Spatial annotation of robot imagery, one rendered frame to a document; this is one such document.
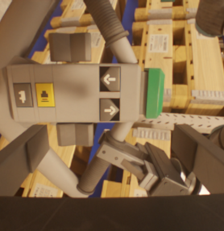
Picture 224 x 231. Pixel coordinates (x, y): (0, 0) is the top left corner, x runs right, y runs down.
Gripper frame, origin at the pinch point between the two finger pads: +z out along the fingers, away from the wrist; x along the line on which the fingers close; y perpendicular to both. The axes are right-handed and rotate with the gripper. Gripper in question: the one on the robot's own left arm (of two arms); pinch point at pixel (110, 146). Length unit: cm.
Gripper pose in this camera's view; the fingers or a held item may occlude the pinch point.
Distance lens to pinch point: 31.0
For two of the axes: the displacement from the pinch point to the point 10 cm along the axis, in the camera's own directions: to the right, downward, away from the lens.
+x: -0.2, -2.8, 9.6
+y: -4.9, 8.4, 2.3
